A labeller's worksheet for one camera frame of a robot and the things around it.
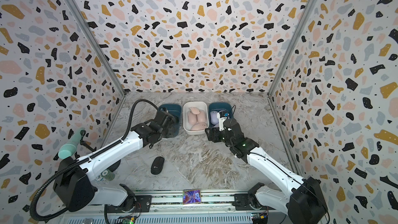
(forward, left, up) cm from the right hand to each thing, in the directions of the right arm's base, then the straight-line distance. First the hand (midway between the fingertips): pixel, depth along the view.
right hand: (213, 129), depth 80 cm
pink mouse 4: (+12, +9, -16) cm, 22 cm away
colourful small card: (-28, +10, -17) cm, 34 cm away
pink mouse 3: (+19, +8, -15) cm, 26 cm away
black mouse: (-14, +30, -16) cm, 37 cm away
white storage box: (+9, +17, -13) cm, 23 cm away
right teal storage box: (+27, -9, -14) cm, 32 cm away
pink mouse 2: (+18, +14, -15) cm, 27 cm away
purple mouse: (+18, 0, -16) cm, 24 cm away
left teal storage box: (+24, +26, -14) cm, 39 cm away
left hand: (+2, +21, -3) cm, 22 cm away
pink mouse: (+25, +13, -14) cm, 31 cm away
